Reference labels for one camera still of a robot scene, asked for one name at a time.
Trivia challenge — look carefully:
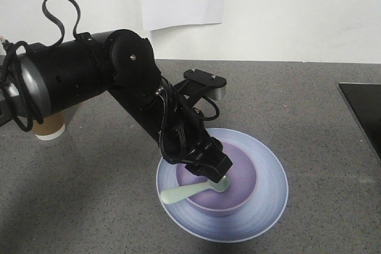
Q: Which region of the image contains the pale green plastic spoon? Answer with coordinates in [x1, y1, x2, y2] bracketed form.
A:
[160, 176, 231, 204]

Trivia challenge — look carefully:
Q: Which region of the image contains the black induction cooktop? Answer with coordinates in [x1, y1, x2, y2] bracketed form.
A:
[339, 83, 380, 159]

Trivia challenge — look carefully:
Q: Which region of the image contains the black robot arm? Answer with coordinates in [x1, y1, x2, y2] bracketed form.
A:
[1, 29, 232, 182]

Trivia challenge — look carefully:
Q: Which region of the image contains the purple plastic bowl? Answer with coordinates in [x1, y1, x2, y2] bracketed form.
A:
[175, 140, 258, 218]

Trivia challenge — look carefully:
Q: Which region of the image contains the brown paper cup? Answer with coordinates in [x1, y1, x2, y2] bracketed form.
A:
[32, 111, 65, 141]

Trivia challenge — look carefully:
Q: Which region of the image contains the light blue plate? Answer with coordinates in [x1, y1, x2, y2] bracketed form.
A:
[162, 128, 289, 243]

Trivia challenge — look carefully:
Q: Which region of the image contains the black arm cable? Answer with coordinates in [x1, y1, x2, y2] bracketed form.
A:
[0, 0, 82, 132]

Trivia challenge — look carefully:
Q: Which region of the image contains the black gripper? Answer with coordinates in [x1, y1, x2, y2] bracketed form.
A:
[159, 99, 233, 183]

